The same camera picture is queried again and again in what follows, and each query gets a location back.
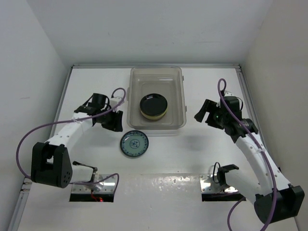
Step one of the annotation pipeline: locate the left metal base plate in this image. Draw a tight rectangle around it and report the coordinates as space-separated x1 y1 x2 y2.
71 174 118 195

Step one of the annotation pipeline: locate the teal patterned plate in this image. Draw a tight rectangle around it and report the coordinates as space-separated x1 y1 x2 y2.
120 130 149 158

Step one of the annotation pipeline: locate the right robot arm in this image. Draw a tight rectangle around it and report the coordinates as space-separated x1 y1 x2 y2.
194 96 305 224

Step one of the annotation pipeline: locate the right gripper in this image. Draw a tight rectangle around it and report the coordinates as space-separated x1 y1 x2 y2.
195 99 227 129

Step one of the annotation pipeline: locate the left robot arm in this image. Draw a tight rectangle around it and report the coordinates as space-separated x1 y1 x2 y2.
30 93 124 188

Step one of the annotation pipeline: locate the yellow patterned plate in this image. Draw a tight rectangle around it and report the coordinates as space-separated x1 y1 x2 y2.
141 111 167 120

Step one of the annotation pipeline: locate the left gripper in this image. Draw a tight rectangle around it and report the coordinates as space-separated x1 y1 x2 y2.
97 106 123 131

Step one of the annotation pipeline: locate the black plate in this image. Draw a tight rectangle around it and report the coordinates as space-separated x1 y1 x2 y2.
140 93 168 116

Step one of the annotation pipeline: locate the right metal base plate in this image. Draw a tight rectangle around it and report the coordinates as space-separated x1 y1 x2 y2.
199 174 238 194

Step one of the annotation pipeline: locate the clear plastic bin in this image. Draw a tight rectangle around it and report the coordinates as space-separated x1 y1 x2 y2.
127 66 187 130

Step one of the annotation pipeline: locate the metal base plate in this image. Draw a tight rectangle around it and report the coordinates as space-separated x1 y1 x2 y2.
71 174 118 195
199 174 238 194

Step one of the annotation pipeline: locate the cream plate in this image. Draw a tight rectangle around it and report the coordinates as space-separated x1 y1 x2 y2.
143 114 165 120

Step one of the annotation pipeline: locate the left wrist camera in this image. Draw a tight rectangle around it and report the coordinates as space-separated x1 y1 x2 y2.
110 97 125 108

